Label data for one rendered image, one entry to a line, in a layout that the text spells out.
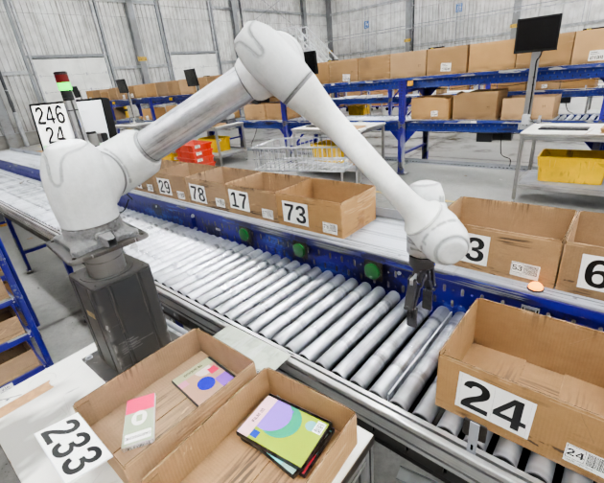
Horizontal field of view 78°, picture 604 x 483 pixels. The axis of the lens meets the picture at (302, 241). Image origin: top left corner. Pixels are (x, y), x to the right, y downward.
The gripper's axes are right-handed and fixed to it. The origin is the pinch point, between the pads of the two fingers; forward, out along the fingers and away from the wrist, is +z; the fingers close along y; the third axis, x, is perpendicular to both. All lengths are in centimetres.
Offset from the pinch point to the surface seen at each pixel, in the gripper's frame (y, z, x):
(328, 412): 43.2, 5.5, -3.7
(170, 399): 63, 10, -45
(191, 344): 48, 5, -55
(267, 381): 45, 5, -23
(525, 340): -7.1, 3.2, 28.1
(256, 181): -52, -14, -127
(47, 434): 90, -1, -48
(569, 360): -7.1, 5.2, 38.4
